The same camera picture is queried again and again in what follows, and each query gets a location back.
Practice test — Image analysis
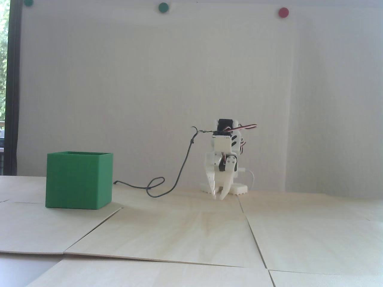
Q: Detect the white cable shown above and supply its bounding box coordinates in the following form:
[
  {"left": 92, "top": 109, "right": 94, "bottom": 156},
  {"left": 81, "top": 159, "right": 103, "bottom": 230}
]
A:
[{"left": 238, "top": 168, "right": 256, "bottom": 190}]

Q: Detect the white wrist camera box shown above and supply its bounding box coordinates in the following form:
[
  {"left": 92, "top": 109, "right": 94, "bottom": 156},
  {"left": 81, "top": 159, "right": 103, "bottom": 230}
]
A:
[{"left": 212, "top": 133, "right": 232, "bottom": 153}]

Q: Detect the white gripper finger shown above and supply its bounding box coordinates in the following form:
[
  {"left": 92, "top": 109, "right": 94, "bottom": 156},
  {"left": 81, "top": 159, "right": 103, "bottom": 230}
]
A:
[
  {"left": 219, "top": 155, "right": 238, "bottom": 200},
  {"left": 205, "top": 167, "right": 217, "bottom": 200}
]

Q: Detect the white backdrop sheet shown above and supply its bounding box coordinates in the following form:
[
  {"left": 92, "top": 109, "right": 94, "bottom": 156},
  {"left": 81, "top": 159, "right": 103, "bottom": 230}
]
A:
[{"left": 17, "top": 2, "right": 295, "bottom": 192}]

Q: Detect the thin black cable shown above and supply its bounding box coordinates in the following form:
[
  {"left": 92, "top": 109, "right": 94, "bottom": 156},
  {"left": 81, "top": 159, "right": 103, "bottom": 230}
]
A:
[{"left": 113, "top": 126, "right": 216, "bottom": 198}]

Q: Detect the green open box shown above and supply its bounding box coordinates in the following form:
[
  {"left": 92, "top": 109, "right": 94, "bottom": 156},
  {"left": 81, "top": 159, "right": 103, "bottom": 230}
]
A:
[{"left": 45, "top": 152, "right": 113, "bottom": 210}]

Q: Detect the dark window frame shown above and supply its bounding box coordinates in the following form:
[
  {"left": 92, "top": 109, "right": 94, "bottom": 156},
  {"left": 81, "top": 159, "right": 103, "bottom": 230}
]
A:
[{"left": 3, "top": 0, "right": 23, "bottom": 176}]

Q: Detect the red white black servo wire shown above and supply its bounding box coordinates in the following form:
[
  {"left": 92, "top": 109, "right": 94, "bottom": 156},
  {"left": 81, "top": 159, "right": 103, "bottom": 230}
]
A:
[{"left": 229, "top": 123, "right": 258, "bottom": 132}]

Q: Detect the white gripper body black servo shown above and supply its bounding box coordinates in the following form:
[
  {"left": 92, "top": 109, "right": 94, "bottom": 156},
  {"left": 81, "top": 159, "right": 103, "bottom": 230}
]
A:
[{"left": 205, "top": 152, "right": 240, "bottom": 174}]

